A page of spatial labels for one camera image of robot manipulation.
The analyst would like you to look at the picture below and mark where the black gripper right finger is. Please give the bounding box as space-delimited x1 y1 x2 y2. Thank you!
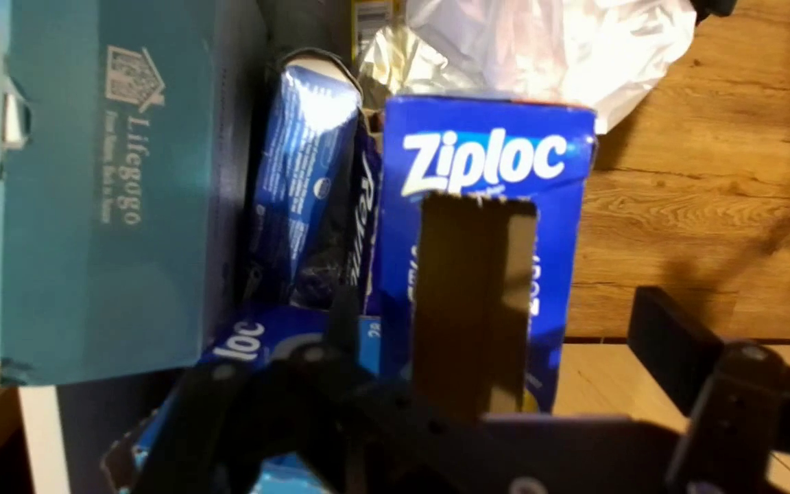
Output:
627 283 790 494

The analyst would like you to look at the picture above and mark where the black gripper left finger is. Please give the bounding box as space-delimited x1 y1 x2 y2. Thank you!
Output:
131 346 418 494

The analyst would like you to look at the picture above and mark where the orange-ended Ziploc box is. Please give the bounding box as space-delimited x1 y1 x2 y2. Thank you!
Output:
366 90 601 421

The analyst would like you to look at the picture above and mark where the blue Ziploc bag box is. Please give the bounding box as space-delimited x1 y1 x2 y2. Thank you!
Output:
101 305 389 494

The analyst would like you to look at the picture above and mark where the white open drawer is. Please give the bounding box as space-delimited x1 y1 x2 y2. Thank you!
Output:
0 0 618 494

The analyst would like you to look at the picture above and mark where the dark blue Ziploc box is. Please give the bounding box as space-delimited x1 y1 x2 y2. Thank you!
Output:
247 53 376 316

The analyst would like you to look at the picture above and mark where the teal Lifegogo box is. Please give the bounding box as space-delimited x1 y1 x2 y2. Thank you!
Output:
0 0 273 391

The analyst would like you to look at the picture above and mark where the white plastic bag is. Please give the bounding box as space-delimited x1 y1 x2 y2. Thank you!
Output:
358 0 699 137

